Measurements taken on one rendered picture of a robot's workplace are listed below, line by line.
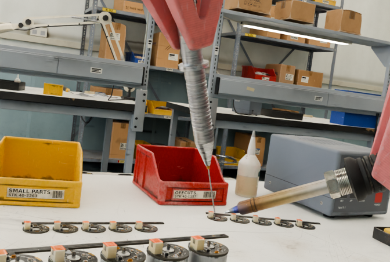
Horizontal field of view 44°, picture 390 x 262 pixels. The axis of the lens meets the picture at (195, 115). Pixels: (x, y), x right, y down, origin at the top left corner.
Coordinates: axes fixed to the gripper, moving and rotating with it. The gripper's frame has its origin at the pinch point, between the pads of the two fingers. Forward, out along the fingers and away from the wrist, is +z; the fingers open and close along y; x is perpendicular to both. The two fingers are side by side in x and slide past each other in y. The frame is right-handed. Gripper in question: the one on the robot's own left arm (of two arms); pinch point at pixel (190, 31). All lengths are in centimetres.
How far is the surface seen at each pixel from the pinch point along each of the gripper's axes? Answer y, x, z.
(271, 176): 27, -35, 31
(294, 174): 21.8, -34.5, 28.8
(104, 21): 241, -140, 26
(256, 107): 179, -199, 93
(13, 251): 4.8, 10.1, 9.4
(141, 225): 20.2, -6.6, 22.2
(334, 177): -5.1, -4.3, 8.9
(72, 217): 26.3, -2.0, 20.9
